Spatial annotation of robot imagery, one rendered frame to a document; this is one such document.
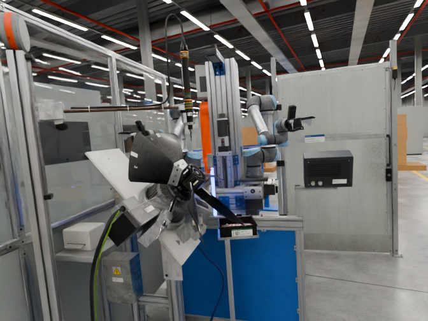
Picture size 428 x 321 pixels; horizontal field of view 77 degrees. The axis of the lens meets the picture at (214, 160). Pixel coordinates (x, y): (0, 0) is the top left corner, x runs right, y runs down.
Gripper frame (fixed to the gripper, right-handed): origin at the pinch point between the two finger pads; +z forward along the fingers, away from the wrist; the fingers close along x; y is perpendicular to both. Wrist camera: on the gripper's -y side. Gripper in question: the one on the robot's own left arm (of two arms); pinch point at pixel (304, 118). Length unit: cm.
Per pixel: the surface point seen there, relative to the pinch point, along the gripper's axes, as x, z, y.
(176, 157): 81, 8, 5
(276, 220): 28, -5, 58
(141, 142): 95, 30, -6
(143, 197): 101, 16, 20
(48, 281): 148, 20, 45
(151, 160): 92, 29, 2
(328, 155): -3.1, 12.7, 22.9
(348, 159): -10.3, 19.3, 26.3
